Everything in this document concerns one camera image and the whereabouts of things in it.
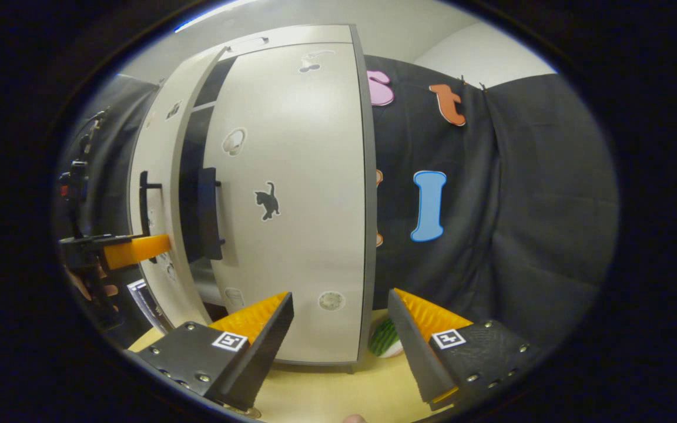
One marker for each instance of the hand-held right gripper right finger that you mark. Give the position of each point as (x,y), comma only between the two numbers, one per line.
(412,346)

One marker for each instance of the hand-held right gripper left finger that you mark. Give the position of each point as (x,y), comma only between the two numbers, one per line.
(268,346)

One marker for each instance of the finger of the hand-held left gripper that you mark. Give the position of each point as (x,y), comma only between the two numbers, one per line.
(136,251)

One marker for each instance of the round brown coaster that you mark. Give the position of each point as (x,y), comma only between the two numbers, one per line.
(247,412)

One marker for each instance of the white cabinet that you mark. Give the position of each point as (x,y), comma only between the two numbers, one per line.
(191,194)

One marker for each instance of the white cabinet door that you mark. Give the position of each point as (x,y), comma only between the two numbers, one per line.
(150,153)
(303,147)

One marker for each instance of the white cabinet drawer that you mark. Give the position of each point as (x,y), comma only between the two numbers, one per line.
(315,36)

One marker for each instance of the watermelon slice toy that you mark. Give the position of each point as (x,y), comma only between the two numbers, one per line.
(384,339)

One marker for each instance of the dark blue book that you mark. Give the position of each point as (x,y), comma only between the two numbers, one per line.
(149,305)

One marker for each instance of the black backdrop cloth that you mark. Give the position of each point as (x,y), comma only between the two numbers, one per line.
(118,135)
(520,205)

